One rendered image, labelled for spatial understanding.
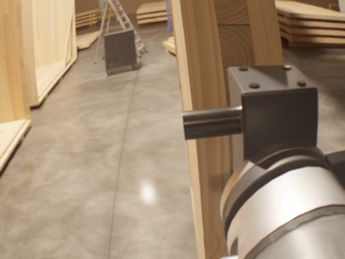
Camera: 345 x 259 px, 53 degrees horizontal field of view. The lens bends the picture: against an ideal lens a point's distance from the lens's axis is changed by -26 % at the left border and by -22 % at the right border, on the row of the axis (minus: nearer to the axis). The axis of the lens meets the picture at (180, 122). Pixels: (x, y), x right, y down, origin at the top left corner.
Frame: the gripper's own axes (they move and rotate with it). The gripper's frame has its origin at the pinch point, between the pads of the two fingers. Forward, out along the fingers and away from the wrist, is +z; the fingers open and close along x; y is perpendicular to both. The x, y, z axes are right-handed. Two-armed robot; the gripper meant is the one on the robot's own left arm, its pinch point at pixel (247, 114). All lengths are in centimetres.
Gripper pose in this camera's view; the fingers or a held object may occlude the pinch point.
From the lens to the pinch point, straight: 35.7
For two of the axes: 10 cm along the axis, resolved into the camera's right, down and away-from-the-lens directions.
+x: 1.0, 9.2, 3.8
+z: -0.4, -3.8, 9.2
